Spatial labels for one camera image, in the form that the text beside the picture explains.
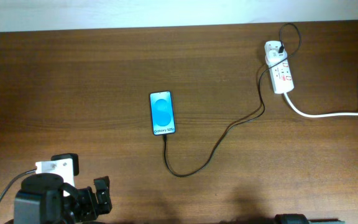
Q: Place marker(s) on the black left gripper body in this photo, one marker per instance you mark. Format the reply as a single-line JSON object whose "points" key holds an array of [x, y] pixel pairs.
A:
{"points": [[80, 206]]}

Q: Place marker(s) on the blue Samsung smartphone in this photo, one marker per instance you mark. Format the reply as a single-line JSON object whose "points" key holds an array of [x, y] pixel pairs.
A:
{"points": [[161, 108]]}

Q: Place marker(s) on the white power extension strip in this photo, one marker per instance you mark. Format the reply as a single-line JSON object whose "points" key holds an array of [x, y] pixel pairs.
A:
{"points": [[280, 75]]}

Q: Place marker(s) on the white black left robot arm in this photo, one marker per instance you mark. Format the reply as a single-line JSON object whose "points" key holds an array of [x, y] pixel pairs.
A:
{"points": [[47, 199]]}

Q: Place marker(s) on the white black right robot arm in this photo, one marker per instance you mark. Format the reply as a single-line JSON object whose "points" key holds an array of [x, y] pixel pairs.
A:
{"points": [[301, 219]]}

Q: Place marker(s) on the white USB charger adapter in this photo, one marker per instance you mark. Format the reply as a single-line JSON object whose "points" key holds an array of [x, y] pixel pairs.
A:
{"points": [[274, 52]]}

